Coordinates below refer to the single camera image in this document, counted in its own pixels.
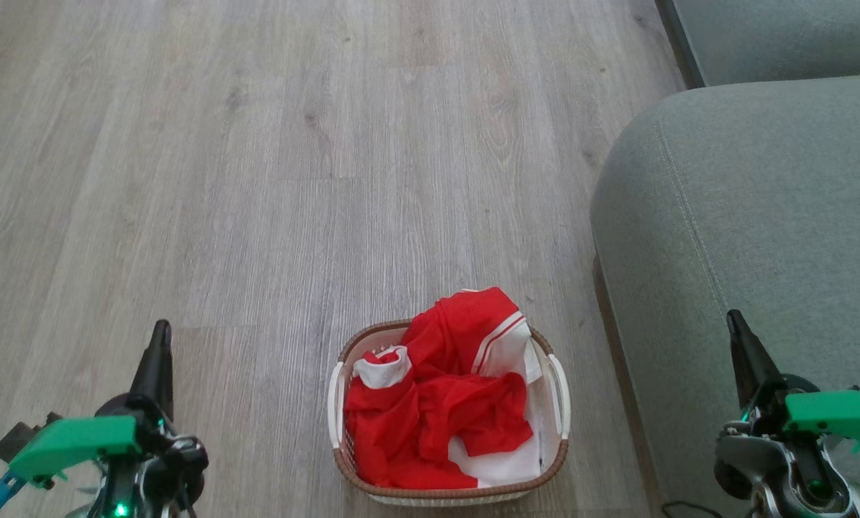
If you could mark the white brown-rimmed laundry basket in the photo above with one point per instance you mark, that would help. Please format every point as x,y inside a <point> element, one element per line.
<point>437,496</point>

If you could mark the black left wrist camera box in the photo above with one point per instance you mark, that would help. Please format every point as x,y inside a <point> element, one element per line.
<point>18,439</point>

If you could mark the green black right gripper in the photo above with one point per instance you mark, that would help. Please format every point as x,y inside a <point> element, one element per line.
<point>833,414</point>

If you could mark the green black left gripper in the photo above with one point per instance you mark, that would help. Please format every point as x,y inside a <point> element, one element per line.
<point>77,442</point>

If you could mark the grey-green fabric sofa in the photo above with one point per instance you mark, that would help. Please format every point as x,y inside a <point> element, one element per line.
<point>761,216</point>

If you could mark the red jersey with striped sleeve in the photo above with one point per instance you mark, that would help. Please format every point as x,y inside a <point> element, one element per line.
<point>473,324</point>

